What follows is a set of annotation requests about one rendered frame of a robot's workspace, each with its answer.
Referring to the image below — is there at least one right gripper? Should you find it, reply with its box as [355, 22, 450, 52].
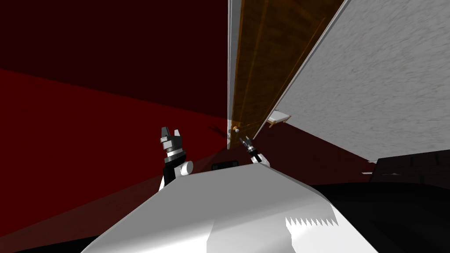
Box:
[239, 135, 255, 152]

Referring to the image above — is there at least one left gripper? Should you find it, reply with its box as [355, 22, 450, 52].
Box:
[160, 126, 185, 154]

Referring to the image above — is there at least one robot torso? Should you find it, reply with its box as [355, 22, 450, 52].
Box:
[80, 159, 379, 253]

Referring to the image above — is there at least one brown wooden door leaf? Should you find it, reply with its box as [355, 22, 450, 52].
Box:
[227, 0, 346, 150]

